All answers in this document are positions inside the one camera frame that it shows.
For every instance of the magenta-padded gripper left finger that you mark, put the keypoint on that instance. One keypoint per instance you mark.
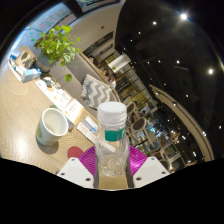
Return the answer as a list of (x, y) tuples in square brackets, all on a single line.
[(75, 171)]

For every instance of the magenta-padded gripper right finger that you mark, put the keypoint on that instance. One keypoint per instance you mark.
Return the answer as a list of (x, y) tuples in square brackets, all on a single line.
[(150, 171)]

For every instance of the clear plastic bottle white cap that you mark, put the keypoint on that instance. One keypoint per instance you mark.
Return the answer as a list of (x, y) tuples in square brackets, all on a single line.
[(112, 153)]

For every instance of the white blue tissue pack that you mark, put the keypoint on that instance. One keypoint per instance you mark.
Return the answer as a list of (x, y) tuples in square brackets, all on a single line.
[(88, 126)]

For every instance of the white ceramic mug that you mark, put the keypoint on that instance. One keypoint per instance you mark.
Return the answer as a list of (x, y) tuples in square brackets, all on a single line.
[(45, 135)]

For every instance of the group of round-back chairs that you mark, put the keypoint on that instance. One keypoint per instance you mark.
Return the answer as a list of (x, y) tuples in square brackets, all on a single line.
[(138, 125)]

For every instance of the printed paper menu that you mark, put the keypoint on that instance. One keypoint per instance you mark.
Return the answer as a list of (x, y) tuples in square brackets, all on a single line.
[(55, 95)]

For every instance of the grey white chevron pillow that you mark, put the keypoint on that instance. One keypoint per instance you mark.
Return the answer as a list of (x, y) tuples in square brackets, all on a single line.
[(98, 91)]

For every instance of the person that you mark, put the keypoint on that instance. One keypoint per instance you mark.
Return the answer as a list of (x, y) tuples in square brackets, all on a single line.
[(104, 72), (112, 81)]

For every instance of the grey curved sofa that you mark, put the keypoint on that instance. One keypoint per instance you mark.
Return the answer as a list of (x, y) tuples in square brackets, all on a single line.
[(71, 68)]

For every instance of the light blue tissue box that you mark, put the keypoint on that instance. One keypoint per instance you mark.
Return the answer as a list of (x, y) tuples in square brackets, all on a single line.
[(31, 75)]

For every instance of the white round pillar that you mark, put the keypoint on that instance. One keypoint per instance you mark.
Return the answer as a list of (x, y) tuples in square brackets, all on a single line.
[(119, 62)]

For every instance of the brown cardboard holder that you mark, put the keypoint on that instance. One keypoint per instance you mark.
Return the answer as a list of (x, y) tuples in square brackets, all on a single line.
[(26, 59)]

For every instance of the green potted plant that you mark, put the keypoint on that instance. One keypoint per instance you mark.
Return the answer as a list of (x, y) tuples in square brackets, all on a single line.
[(56, 45)]

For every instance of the blue white small pack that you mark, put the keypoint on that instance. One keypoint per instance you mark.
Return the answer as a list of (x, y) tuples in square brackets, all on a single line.
[(15, 54)]

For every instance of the dark framed decorated window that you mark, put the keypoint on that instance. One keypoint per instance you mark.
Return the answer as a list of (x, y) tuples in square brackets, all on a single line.
[(50, 20)]

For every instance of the group of ceiling spotlights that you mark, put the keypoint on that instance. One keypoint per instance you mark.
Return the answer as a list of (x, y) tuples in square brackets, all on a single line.
[(183, 16)]

